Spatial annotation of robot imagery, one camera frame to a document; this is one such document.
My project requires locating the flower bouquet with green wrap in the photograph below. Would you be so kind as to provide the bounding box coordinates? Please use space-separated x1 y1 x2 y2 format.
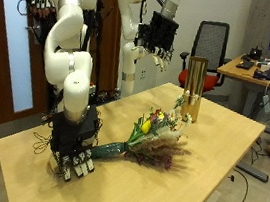
87 79 201 174

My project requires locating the wooden office desk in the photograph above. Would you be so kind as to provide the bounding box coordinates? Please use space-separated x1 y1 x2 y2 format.
211 51 270 121

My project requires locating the emergency stop button box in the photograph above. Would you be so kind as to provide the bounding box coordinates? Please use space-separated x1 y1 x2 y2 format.
87 82 99 98

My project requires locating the gold cylinder vase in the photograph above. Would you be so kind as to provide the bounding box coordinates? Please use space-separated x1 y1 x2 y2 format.
179 55 210 124

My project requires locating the black desk device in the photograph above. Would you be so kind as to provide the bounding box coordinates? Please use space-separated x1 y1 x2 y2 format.
248 46 265 62

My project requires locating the grey table foot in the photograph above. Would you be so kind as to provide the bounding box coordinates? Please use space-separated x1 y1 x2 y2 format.
233 160 270 184

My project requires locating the black office chair red seat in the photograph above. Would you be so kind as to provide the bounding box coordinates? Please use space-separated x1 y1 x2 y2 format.
174 16 238 97

